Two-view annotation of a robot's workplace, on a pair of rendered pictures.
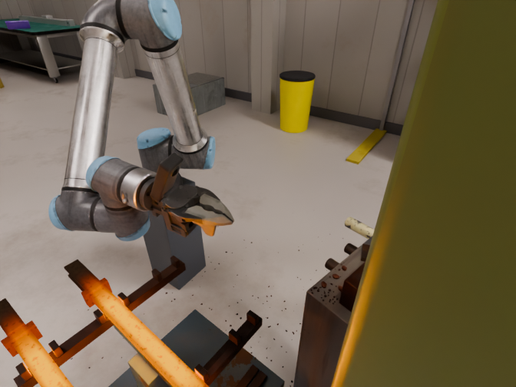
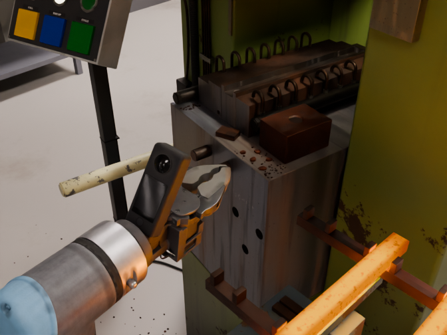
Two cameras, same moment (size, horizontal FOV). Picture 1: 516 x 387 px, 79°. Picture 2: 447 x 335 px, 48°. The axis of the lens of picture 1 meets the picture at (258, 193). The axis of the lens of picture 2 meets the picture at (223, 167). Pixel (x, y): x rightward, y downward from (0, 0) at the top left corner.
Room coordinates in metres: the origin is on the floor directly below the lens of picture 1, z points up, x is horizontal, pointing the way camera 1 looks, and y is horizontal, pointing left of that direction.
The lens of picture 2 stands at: (0.38, 0.67, 1.49)
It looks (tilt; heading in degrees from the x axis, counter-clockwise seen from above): 36 degrees down; 278
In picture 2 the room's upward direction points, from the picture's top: straight up
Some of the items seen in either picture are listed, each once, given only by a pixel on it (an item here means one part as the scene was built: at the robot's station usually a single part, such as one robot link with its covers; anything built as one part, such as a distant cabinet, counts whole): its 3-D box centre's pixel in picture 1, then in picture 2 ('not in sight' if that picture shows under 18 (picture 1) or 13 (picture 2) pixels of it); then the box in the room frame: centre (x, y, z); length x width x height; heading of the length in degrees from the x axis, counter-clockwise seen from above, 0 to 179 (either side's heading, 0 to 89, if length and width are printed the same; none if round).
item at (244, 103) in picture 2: not in sight; (293, 78); (0.37, -0.46, 0.96); 0.42 x 0.20 x 0.09; 42
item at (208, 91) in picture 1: (185, 79); not in sight; (4.19, 0.95, 0.37); 0.78 x 0.65 x 0.75; 145
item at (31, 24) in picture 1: (31, 44); not in sight; (6.29, 4.18, 0.46); 2.53 x 1.00 x 0.92; 55
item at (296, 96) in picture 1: (295, 102); not in sight; (3.48, -0.42, 0.30); 0.39 x 0.38 x 0.60; 145
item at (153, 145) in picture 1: (157, 150); not in sight; (1.29, 0.46, 0.79); 0.17 x 0.15 x 0.18; 86
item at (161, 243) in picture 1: (172, 231); not in sight; (1.29, 0.46, 0.30); 0.22 x 0.22 x 0.60; 55
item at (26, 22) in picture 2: not in sight; (27, 24); (1.11, -0.60, 1.01); 0.07 x 0.05 x 0.07; 157
